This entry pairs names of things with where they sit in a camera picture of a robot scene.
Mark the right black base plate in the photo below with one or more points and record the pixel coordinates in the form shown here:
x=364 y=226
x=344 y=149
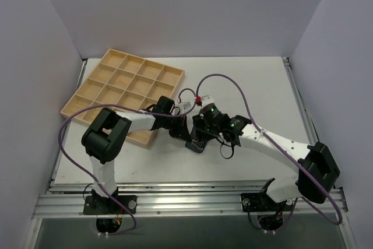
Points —
x=260 y=202

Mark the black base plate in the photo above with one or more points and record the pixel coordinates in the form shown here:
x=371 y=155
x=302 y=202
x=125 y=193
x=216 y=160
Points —
x=96 y=205
x=260 y=202

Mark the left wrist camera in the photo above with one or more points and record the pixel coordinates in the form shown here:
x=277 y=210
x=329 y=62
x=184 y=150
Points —
x=184 y=106

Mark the aluminium frame rail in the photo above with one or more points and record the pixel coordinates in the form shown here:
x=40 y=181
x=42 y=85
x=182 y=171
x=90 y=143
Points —
x=170 y=200

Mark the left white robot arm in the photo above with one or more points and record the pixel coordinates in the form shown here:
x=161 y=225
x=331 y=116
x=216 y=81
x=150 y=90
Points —
x=107 y=133

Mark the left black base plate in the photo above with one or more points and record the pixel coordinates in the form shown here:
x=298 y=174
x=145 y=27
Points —
x=96 y=205

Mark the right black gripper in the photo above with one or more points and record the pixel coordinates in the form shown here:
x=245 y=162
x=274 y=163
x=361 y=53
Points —
x=202 y=125

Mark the navy striped underwear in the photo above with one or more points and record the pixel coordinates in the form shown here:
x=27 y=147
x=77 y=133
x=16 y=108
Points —
x=198 y=141

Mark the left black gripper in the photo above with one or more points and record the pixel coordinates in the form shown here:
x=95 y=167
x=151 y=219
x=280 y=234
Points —
x=180 y=129

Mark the wooden compartment tray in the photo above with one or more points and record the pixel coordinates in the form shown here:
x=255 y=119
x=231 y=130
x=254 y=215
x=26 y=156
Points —
x=127 y=80

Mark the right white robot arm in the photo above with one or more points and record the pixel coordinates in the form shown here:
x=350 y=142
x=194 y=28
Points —
x=314 y=166

